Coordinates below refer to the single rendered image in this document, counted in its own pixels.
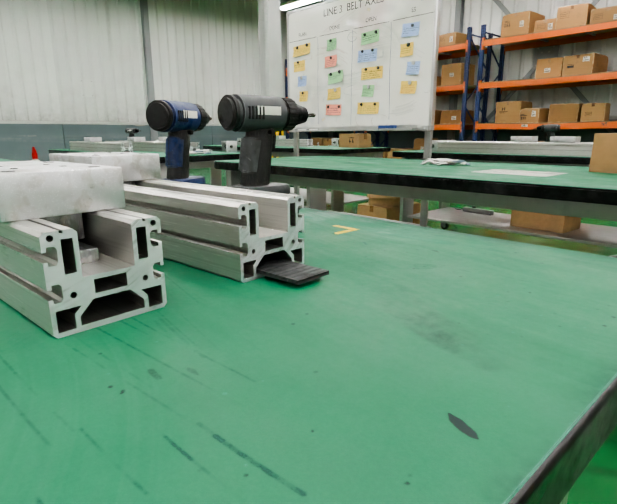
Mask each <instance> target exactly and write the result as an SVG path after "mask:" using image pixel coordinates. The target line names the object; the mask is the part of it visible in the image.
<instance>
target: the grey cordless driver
mask: <svg viewBox="0 0 617 504"><path fill-rule="evenodd" d="M217 114H218V120H219V122H220V124H221V125H222V127H223V128H224V129H225V130H227V131H234V132H246V135H245V137H243V138H241V146H240V157H239V168H238V170H240V172H241V178H240V184H239V185H233V186H232V188H240V189H249V190H257V191H266V192H275V193H284V194H293V195H298V194H295V193H290V185H289V184H285V183H277V182H270V170H271V157H272V152H275V145H276V136H275V135H273V134H274V133H275V132H278V131H290V130H293V128H295V126H296V125H299V124H302V123H305V122H306V121H307V119H308V117H315V116H316V114H315V113H308V110H307V109H306V108H305V107H303V106H300V105H298V104H296V103H295V101H294V100H292V98H280V97H277V96H261V95H244V94H232V95H224V96H223V97H222V99H221V100H220V102H219V104H218V109H217Z"/></svg>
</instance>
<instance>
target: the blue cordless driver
mask: <svg viewBox="0 0 617 504"><path fill-rule="evenodd" d="M146 120H147V123H148V124H149V126H150V127H151V128H152V129H153V130H155V131H160V132H168V137H167V138H166V148H165V166H167V178H164V179H160V180H169V181H178V182H187V183H196V184H204V185H209V184H205V177H203V176H189V149H190V136H189V135H192V134H193V132H197V131H201V130H202V129H204V127H205V126H206V125H207V124H208V123H209V121H210V120H212V117H210V116H209V114H208V113H207V112H205V109H203V107H202V106H200V105H199V104H193V103H190V102H181V101H171V100H154V101H152V102H151V103H150V104H149V105H148V107H147V109H146Z"/></svg>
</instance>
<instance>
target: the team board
mask: <svg viewBox="0 0 617 504"><path fill-rule="evenodd" d="M286 15H287V77H288V98H292V100H294V101H295V103H296V104H298V105H300V106H303V107H305V108H306V109H307V110H308V113H315V114H316V116H315V117H308V119H307V121H306V122H305V123H302V124H299V125H296V126H295V128H293V130H290V131H289V132H293V145H294V157H299V132H315V131H425V137H424V155H423V160H426V159H428V158H430V159H431V155H432V138H433V130H434V119H435V102H436V85H437V68H438V51H439V34H440V17H441V0H328V1H324V2H321V3H317V4H314V5H310V6H307V7H303V8H300V9H296V10H291V11H288V12H287V13H286ZM428 206H429V201H428V200H421V210H420V224H415V223H408V222H402V221H396V220H389V219H383V218H377V217H370V216H364V215H357V214H351V213H345V212H338V211H332V210H326V211H329V212H336V213H342V214H348V215H354V216H360V217H367V218H373V219H379V220H385V221H392V222H398V223H404V224H410V225H416V226H423V227H427V223H428Z"/></svg>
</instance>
